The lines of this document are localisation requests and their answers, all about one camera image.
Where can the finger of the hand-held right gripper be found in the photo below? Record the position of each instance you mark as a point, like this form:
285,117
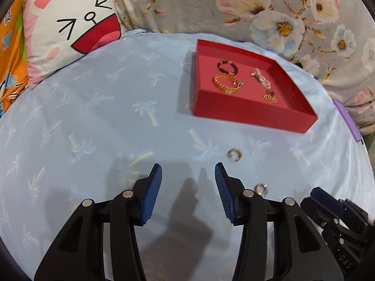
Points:
315,210
326,199

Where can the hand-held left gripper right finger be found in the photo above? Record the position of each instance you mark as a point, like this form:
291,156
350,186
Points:
225,196

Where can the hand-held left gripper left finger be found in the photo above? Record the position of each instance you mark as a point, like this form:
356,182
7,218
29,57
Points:
151,196

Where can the gold ear cuff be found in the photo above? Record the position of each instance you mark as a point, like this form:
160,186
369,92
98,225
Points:
230,153
257,187

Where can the red cardboard box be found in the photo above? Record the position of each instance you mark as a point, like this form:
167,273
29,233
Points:
249,114

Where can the pearl hair clip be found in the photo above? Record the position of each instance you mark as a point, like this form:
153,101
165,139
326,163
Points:
260,77

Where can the purple mat edge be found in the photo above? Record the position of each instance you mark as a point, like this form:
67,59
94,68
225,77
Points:
348,120

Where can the white cat face pillow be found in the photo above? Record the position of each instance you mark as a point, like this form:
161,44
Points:
49,35

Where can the grey floral blanket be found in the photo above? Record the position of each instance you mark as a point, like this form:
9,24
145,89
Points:
190,5

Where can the colourful cartoon blanket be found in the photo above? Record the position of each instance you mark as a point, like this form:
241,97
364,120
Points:
11,49

